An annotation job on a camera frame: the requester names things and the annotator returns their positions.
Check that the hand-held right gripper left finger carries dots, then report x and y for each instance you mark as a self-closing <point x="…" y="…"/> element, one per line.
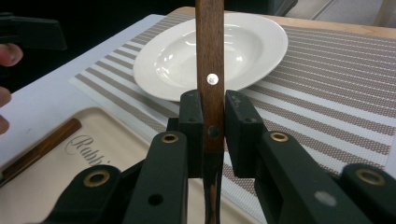
<point x="190" y="124"/>

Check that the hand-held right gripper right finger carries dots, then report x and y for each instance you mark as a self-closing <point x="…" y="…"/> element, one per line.
<point x="244" y="137"/>

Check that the beige plastic tray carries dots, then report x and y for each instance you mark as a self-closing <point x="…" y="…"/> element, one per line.
<point x="46" y="186"/>

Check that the white deep plate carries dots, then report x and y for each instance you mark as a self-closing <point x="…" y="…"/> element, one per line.
<point x="174" y="62"/>

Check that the striped woven placemat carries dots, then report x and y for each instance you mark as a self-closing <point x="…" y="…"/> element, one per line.
<point x="311" y="93"/>

